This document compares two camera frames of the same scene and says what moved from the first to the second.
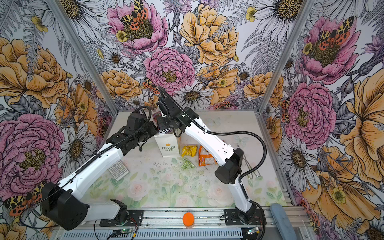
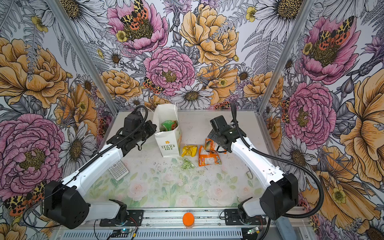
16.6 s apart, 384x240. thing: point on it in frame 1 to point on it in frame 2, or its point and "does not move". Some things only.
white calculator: [118, 170] does not move
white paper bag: [169, 145] does not move
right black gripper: [161, 125] to [213, 135]
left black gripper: [153, 128] does not move
